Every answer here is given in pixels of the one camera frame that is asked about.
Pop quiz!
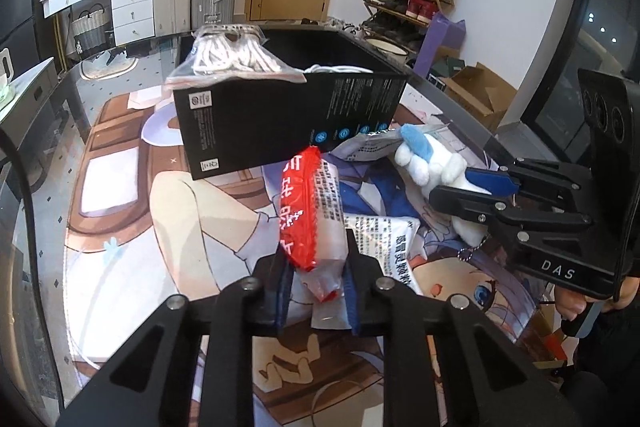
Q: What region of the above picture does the grey sideboard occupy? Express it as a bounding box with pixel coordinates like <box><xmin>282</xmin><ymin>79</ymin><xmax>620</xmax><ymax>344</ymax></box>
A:
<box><xmin>0</xmin><ymin>57</ymin><xmax>74</xmax><ymax>134</ymax></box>

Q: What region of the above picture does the person's right hand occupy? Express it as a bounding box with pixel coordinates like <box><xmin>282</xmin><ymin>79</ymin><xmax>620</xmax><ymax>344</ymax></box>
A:
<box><xmin>554</xmin><ymin>283</ymin><xmax>593</xmax><ymax>322</ymax></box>

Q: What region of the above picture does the person's dark clothing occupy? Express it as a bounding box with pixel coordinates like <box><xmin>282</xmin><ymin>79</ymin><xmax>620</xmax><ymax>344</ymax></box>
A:
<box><xmin>550</xmin><ymin>302</ymin><xmax>640</xmax><ymax>427</ymax></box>

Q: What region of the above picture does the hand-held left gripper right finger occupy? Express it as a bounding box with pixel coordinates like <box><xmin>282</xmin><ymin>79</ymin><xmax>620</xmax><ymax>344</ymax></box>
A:
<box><xmin>341</xmin><ymin>231</ymin><xmax>584</xmax><ymax>427</ymax></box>

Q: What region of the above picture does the open cardboard box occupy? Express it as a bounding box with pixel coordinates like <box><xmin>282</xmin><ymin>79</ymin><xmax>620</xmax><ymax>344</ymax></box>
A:
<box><xmin>440</xmin><ymin>63</ymin><xmax>519</xmax><ymax>130</ymax></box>

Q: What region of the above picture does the white desk with drawers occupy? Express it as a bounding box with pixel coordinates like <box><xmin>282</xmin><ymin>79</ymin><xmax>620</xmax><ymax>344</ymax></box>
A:
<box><xmin>40</xmin><ymin>0</ymin><xmax>155</xmax><ymax>46</ymax></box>

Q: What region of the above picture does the black cardboard box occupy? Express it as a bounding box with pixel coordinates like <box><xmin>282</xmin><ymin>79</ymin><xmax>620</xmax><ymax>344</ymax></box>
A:
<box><xmin>172</xmin><ymin>27</ymin><xmax>412</xmax><ymax>182</ymax></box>

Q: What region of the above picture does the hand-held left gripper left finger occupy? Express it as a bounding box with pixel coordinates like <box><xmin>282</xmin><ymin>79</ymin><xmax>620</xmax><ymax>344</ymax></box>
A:
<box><xmin>55</xmin><ymin>252</ymin><xmax>297</xmax><ymax>427</ymax></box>

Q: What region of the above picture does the bagged white rope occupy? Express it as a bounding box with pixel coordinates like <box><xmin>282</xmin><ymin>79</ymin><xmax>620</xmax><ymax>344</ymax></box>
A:
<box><xmin>165</xmin><ymin>24</ymin><xmax>307</xmax><ymax>86</ymax></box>

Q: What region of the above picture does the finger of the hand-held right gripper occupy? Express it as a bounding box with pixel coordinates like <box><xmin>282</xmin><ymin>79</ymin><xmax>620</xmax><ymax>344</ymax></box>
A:
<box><xmin>429</xmin><ymin>183</ymin><xmax>594</xmax><ymax>234</ymax></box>
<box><xmin>462</xmin><ymin>158</ymin><xmax>595</xmax><ymax>208</ymax></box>

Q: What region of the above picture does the dark glass partition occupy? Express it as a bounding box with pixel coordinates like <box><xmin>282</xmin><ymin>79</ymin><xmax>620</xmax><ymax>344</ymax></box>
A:
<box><xmin>520</xmin><ymin>0</ymin><xmax>640</xmax><ymax>168</ymax></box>

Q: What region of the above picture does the red white plastic packet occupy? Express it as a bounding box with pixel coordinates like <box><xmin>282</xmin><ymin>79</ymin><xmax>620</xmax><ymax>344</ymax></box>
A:
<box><xmin>279</xmin><ymin>146</ymin><xmax>353</xmax><ymax>330</ymax></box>

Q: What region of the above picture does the purple bag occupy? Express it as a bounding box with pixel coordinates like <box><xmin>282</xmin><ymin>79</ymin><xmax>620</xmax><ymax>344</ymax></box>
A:
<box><xmin>412</xmin><ymin>12</ymin><xmax>467</xmax><ymax>78</ymax></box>

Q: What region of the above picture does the wicker basket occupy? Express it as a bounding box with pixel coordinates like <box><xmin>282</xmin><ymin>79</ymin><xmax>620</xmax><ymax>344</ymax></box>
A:
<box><xmin>70</xmin><ymin>9</ymin><xmax>112</xmax><ymax>58</ymax></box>

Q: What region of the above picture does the printed cartoon table mat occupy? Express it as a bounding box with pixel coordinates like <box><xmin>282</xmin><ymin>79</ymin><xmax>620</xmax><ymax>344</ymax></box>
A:
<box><xmin>65</xmin><ymin>57</ymin><xmax>566</xmax><ymax>427</ymax></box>

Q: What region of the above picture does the white cable bundle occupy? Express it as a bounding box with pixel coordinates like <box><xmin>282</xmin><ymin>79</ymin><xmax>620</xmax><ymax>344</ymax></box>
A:
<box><xmin>302</xmin><ymin>64</ymin><xmax>374</xmax><ymax>76</ymax></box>

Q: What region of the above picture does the white blue printed packet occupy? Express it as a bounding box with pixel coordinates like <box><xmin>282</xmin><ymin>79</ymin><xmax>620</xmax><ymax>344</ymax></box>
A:
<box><xmin>345</xmin><ymin>214</ymin><xmax>427</xmax><ymax>296</ymax></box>
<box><xmin>332</xmin><ymin>124</ymin><xmax>451</xmax><ymax>164</ymax></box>

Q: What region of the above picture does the white blue plush toy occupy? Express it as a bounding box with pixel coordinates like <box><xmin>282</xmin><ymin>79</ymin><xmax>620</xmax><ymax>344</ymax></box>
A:
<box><xmin>390</xmin><ymin>124</ymin><xmax>493</xmax><ymax>263</ymax></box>

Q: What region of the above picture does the dark green box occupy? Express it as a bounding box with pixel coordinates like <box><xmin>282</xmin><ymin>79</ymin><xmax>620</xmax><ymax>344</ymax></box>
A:
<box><xmin>431</xmin><ymin>57</ymin><xmax>469</xmax><ymax>83</ymax></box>

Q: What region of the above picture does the white electric kettle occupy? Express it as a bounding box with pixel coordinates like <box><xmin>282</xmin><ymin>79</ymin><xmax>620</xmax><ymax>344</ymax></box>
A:
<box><xmin>0</xmin><ymin>48</ymin><xmax>14</xmax><ymax>88</ymax></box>

